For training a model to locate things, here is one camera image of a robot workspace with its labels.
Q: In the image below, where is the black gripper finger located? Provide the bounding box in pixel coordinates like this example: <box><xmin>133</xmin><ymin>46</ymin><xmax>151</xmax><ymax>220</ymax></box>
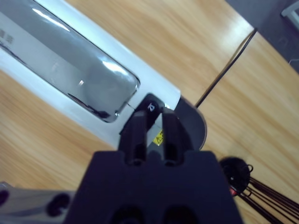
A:
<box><xmin>118</xmin><ymin>110</ymin><xmax>150</xmax><ymax>167</ymax></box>
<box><xmin>160</xmin><ymin>107</ymin><xmax>195</xmax><ymax>167</ymax></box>

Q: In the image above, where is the silver coffee machine lid lever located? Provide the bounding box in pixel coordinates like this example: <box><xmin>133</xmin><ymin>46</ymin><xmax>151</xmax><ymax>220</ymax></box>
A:
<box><xmin>0</xmin><ymin>0</ymin><xmax>141</xmax><ymax>124</ymax></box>

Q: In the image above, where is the white capsule coffee machine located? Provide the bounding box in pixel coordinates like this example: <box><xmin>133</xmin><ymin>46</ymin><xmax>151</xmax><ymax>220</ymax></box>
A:
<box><xmin>0</xmin><ymin>0</ymin><xmax>183</xmax><ymax>150</ymax></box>

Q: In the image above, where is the clear water tank dark lid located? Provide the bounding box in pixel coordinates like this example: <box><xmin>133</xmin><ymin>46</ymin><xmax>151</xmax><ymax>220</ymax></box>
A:
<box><xmin>149</xmin><ymin>97</ymin><xmax>207</xmax><ymax>152</ymax></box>

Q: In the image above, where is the black capsule holder with rods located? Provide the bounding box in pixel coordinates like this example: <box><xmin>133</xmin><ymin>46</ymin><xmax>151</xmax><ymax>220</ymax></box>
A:
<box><xmin>219</xmin><ymin>157</ymin><xmax>299</xmax><ymax>224</ymax></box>

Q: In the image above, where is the black power cable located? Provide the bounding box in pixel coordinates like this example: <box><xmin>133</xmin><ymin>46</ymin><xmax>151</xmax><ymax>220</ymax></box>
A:
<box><xmin>195</xmin><ymin>27</ymin><xmax>258</xmax><ymax>109</ymax></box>

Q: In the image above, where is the white furniture frame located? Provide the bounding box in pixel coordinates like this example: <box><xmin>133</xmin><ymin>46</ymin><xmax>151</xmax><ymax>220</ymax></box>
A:
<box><xmin>281</xmin><ymin>1</ymin><xmax>299</xmax><ymax>24</ymax></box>

